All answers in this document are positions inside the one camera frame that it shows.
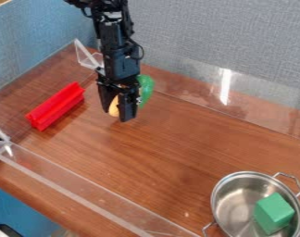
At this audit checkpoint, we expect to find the green wooden cube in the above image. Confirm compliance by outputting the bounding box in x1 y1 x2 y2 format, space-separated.
253 193 294 235

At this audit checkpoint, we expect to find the silver metal pot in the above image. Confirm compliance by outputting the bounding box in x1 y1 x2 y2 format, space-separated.
202 171 300 237

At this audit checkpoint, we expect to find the clear acrylic back barrier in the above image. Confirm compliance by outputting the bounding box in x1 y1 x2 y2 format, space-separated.
142 57 300 139

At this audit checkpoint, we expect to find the clear acrylic barrier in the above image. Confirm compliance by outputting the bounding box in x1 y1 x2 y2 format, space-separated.
0 143 200 237
142 57 300 139

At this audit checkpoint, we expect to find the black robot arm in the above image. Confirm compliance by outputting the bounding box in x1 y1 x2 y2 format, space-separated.
63 0 143 122

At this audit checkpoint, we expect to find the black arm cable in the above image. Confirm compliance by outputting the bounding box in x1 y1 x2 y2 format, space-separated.
129 40 145 61

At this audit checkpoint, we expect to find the yellow green toy corn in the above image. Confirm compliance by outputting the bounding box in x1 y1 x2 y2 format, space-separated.
109 74 155 118

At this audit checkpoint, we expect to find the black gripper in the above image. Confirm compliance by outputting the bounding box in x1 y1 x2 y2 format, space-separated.
95 66 141 122

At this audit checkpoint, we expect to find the red plastic block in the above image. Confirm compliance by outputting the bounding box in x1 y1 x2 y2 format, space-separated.
26 81 85 131

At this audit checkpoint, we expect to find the clear acrylic corner bracket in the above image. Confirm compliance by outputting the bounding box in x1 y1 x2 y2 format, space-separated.
74 39 105 69

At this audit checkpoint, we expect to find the clear acrylic front barrier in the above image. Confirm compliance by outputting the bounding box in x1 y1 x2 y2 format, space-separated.
0 143 200 237

